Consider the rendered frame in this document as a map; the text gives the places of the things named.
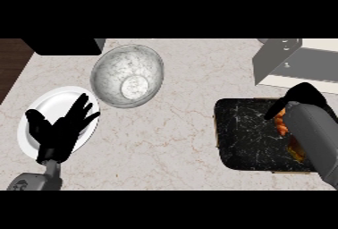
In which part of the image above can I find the black marble tray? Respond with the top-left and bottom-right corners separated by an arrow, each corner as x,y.
212,98 -> 338,174

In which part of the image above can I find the clear glass bowl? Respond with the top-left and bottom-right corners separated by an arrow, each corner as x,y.
88,44 -> 165,109

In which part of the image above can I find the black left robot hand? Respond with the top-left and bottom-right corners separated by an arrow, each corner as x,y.
23,92 -> 101,165

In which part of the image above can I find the orange croissant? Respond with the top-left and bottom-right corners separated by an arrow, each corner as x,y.
273,107 -> 307,164

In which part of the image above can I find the white round plate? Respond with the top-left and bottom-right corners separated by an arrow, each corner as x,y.
16,85 -> 101,160

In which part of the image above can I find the grey tiered shelf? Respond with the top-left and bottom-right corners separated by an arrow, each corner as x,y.
250,38 -> 338,96

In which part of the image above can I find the black box appliance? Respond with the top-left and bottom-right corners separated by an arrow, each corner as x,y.
20,38 -> 106,56

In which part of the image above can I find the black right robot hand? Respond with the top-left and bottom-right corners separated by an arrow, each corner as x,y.
262,81 -> 338,121

